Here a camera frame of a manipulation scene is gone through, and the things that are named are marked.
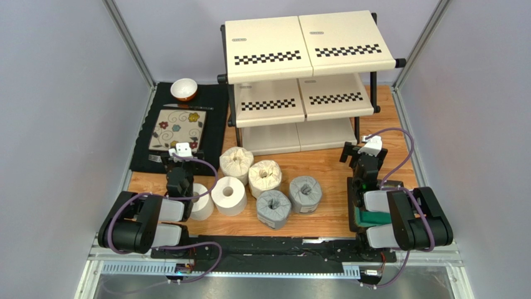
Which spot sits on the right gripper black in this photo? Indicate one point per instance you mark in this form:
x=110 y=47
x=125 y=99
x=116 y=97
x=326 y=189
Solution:
x=361 y=156

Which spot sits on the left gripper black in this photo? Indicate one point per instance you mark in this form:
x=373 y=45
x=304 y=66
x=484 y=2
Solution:
x=170 y=162

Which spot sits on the white paper roll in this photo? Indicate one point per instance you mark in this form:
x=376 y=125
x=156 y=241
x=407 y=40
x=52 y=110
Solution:
x=203 y=206
x=229 y=196

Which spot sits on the beige roll front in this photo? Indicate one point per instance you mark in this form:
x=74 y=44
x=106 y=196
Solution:
x=264 y=176

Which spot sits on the beige roll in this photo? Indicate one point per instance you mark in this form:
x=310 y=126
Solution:
x=264 y=176
x=236 y=162

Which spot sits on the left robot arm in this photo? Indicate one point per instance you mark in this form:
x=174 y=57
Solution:
x=138 y=222

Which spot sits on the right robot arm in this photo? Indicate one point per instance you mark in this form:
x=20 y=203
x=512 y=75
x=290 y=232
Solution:
x=418 y=221

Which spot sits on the cream checkered three-tier shelf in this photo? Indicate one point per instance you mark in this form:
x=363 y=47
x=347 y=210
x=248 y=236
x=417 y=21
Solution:
x=302 y=83

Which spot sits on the floral square plate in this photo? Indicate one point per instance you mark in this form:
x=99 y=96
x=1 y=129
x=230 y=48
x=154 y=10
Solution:
x=173 y=126

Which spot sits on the beige wrapped roll back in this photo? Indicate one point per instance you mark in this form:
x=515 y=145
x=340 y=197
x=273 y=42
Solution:
x=236 y=162

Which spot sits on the grey wrapped roll right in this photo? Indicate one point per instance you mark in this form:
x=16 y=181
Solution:
x=305 y=194

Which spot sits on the grey wrapped roll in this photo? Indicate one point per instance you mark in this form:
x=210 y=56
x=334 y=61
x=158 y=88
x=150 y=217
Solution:
x=305 y=194
x=273 y=209

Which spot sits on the green square dish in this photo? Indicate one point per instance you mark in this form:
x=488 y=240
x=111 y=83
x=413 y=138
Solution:
x=359 y=218

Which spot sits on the black cloth placemat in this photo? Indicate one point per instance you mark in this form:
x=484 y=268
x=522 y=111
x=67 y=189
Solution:
x=213 y=96

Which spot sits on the white and orange bowl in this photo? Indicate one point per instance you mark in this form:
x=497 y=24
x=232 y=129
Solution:
x=184 y=89

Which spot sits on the grey wrapped roll left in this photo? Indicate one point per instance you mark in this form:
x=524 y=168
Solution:
x=273 y=209

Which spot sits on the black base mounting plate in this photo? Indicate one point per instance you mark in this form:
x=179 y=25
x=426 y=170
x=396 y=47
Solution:
x=276 y=254

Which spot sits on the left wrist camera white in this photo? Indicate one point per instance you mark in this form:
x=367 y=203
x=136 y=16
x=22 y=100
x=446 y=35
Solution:
x=180 y=151

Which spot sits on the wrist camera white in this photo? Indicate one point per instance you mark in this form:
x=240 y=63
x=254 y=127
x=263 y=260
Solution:
x=371 y=144
x=180 y=151

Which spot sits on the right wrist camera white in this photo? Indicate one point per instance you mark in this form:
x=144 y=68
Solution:
x=371 y=144

